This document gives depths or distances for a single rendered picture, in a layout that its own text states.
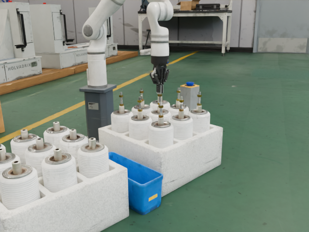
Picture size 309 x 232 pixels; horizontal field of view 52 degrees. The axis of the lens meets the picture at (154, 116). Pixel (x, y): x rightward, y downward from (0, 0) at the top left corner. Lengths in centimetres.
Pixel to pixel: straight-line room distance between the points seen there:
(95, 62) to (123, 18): 543
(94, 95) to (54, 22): 235
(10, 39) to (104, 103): 205
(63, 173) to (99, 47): 85
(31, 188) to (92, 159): 20
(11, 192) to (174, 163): 59
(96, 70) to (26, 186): 88
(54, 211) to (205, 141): 68
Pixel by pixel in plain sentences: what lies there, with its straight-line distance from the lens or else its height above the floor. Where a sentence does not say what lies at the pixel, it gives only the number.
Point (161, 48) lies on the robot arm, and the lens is 129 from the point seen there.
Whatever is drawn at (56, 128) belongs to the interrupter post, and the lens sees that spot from 121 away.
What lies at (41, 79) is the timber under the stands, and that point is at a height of 4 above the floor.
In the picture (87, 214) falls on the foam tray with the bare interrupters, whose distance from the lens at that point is 101.
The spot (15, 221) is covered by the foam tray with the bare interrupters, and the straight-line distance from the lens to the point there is 90.
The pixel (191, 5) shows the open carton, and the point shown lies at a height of 84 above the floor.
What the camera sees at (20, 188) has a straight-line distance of 90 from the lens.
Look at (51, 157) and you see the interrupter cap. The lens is 99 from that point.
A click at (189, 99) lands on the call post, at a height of 25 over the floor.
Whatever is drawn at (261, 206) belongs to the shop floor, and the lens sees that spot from 123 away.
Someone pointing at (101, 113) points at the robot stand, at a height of 17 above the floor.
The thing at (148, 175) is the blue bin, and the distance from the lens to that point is 118.
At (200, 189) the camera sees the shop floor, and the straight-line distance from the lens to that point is 128.
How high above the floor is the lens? 64
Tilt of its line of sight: 17 degrees down
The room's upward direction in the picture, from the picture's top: 1 degrees counter-clockwise
